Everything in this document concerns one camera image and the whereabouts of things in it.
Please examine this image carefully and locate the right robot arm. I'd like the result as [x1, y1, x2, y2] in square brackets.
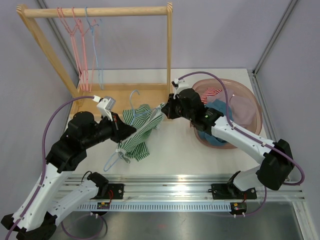
[161, 88, 294, 199]

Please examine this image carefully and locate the white slotted cable duct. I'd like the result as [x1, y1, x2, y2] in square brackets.
[76, 201, 231, 212]

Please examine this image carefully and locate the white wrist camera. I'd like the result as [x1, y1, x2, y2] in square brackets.
[171, 78, 190, 99]
[93, 95, 116, 122]

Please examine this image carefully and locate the blue hanger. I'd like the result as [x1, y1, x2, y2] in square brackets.
[102, 89, 165, 172]
[84, 7, 104, 90]

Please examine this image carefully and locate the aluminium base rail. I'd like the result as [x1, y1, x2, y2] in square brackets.
[54, 174, 305, 202]

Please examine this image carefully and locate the wooden clothes rack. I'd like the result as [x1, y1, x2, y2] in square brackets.
[16, 2, 173, 118]

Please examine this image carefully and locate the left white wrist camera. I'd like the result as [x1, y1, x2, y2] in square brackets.
[93, 95, 116, 122]

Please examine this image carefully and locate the green white striped tank top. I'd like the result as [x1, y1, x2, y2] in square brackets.
[115, 103, 165, 164]

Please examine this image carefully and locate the pink plastic basin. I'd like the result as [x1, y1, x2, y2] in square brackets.
[192, 78, 262, 135]

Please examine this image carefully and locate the purple cable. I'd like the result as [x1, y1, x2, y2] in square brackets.
[178, 71, 306, 218]
[4, 95, 111, 240]

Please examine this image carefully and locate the right aluminium frame post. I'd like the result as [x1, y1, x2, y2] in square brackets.
[252, 0, 300, 76]

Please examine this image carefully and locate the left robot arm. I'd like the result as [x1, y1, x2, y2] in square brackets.
[1, 111, 136, 240]

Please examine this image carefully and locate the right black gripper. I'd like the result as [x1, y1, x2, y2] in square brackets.
[162, 93, 195, 121]

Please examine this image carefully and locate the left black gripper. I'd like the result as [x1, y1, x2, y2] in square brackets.
[82, 111, 137, 149]

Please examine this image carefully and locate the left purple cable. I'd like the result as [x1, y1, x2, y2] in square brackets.
[4, 95, 111, 240]

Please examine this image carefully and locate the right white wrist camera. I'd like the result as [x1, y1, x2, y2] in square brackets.
[171, 78, 190, 99]

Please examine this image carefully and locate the blue tank top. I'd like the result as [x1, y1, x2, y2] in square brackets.
[197, 99, 228, 147]

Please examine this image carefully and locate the red white striped tank top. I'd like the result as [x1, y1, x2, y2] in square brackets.
[200, 87, 222, 105]

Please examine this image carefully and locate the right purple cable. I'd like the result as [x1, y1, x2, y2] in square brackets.
[178, 71, 306, 218]

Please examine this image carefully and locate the pink wire hanger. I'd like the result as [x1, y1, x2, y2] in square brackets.
[56, 7, 84, 90]

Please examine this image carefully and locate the left aluminium frame post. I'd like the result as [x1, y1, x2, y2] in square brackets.
[37, 0, 81, 73]

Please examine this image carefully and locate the aluminium frame post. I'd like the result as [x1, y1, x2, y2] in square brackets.
[252, 0, 300, 76]
[37, 0, 81, 73]

